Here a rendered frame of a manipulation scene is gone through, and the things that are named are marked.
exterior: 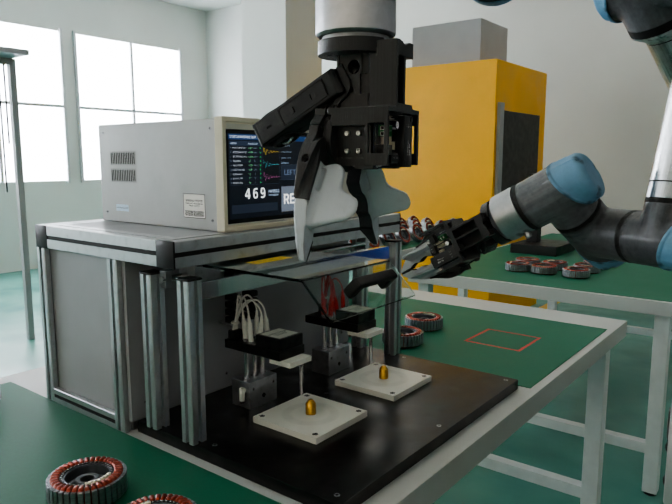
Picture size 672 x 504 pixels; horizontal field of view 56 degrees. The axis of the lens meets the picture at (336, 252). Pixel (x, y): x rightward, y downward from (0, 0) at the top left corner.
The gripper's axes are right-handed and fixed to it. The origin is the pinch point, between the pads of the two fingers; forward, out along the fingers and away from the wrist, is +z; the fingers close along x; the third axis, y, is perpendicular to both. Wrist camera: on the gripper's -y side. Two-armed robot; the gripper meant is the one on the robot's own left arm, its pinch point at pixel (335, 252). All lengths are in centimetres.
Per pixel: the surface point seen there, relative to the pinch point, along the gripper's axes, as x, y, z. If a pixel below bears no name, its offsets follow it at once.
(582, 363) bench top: 112, 9, 43
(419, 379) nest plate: 66, -17, 37
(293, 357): 40, -32, 27
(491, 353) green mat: 102, -12, 40
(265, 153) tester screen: 44, -40, -10
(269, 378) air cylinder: 43, -40, 34
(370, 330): 64, -28, 27
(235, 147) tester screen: 36, -41, -11
